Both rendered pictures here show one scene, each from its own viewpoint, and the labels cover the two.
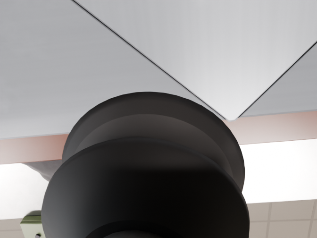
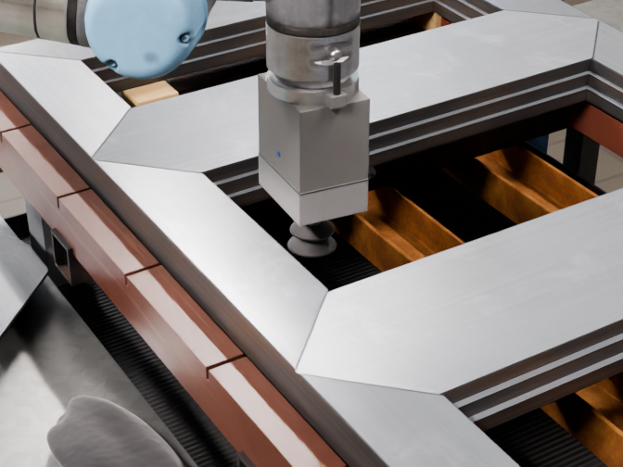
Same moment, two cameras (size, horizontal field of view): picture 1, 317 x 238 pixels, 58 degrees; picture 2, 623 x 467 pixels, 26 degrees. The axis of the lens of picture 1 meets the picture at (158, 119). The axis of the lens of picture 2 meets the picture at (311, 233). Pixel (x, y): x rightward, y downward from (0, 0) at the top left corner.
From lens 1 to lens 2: 1.16 m
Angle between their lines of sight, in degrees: 70
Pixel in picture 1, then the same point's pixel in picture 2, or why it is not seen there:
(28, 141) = (195, 327)
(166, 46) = (322, 334)
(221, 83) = (316, 359)
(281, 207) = not seen: outside the picture
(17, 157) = (175, 324)
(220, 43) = (337, 351)
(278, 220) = not seen: outside the picture
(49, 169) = (76, 423)
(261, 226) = not seen: outside the picture
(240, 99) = (311, 370)
